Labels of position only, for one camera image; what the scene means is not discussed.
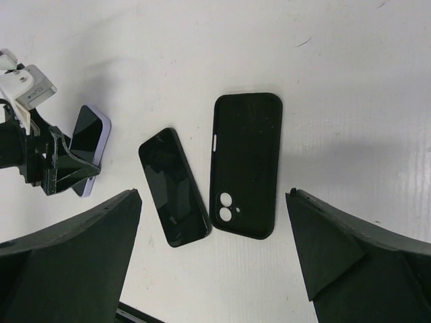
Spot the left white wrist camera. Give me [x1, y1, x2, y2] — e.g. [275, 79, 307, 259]
[1, 48, 57, 135]

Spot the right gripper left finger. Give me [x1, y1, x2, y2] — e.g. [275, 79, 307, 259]
[1, 189, 142, 322]

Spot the black phone case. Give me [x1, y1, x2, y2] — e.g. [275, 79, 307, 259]
[209, 93, 283, 240]

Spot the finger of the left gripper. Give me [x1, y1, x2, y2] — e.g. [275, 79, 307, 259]
[42, 126, 100, 196]

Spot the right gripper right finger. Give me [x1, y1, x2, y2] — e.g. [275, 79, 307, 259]
[286, 188, 430, 322]

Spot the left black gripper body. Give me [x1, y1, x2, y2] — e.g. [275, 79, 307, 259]
[1, 100, 54, 188]

